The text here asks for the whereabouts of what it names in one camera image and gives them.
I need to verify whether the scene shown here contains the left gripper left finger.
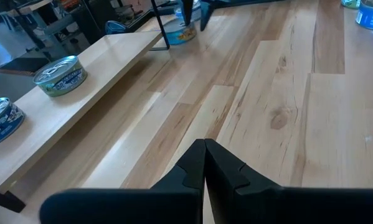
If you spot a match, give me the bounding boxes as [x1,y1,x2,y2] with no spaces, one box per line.
[39,138,206,224]

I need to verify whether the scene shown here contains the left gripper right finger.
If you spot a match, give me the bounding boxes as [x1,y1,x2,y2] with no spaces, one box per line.
[204,138,373,224]

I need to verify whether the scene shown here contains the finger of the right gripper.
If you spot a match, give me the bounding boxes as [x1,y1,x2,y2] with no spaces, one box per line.
[180,0,195,27]
[200,0,217,32]

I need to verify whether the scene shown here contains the blue yellowfin tuna can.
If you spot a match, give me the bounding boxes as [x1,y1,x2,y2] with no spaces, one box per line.
[163,12,198,46]

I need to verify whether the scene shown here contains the green label silver-lid can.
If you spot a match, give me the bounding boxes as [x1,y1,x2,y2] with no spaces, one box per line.
[32,55,88,98]

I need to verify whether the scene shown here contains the wooden shelf black metal legs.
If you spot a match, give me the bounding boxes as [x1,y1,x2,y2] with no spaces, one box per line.
[0,0,171,214]

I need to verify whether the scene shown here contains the black floor mat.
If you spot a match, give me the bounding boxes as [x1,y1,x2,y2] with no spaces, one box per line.
[0,57,50,77]

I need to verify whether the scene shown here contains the grey desk frame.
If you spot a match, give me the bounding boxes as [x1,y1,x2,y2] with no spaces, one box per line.
[0,0,81,60]

